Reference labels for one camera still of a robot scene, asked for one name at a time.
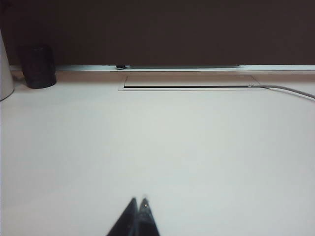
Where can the grey-brown desk divider panel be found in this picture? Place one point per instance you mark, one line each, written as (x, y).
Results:
(157, 32)

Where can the black divider clip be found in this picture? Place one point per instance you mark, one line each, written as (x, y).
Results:
(121, 67)

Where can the white conical object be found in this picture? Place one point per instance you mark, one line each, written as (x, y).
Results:
(5, 73)

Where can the black cylindrical container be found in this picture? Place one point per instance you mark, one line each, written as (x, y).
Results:
(38, 66)

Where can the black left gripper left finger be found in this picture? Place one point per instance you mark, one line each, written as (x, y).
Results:
(126, 221)

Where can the grey metal panel rail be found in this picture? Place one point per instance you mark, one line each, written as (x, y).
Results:
(187, 66)

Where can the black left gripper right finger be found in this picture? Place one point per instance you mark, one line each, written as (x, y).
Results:
(147, 221)

